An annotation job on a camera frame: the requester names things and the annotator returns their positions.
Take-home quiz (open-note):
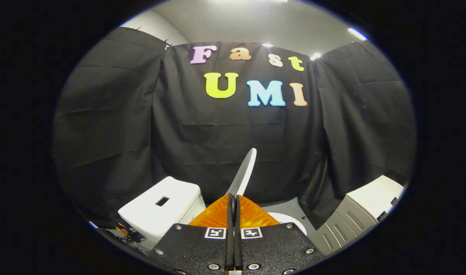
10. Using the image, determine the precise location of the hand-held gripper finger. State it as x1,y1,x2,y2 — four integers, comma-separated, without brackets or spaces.
146,193,234,275
234,194,326,275

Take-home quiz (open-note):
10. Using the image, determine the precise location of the white toilet lid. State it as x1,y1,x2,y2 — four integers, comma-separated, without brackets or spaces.
225,148,257,197

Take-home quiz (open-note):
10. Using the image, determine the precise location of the white toilet tank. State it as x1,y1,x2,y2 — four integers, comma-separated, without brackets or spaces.
118,176,206,249

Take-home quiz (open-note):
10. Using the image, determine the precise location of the black backdrop cloth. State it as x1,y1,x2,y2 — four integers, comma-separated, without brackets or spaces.
53,27,416,237

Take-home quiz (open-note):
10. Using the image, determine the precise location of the white drawer cabinet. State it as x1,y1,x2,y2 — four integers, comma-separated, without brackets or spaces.
308,175,405,256

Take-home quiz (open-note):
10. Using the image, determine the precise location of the dark cable tangle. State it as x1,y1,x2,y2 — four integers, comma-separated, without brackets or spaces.
102,220,150,256

